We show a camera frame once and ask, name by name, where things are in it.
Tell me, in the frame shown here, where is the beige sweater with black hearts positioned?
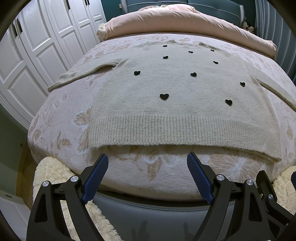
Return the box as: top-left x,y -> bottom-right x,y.
49,41 -> 295,161

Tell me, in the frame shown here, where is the white fluffy rug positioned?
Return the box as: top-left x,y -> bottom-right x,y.
27,155 -> 121,240

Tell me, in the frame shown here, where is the pink floral bed blanket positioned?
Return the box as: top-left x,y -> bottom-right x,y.
28,33 -> 295,200

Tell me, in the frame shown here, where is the white panelled wardrobe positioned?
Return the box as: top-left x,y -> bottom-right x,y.
1,0 -> 106,128

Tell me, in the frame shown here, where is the grey-green striped curtain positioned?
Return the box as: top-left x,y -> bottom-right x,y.
255,1 -> 295,83

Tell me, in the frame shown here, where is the teal upholstered headboard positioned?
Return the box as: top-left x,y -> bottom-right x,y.
121,0 -> 245,27

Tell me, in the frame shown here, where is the folded pink duvet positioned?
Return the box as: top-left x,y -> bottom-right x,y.
97,5 -> 277,59

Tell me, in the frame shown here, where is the grey leather bed frame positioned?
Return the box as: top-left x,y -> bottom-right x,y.
92,191 -> 236,241

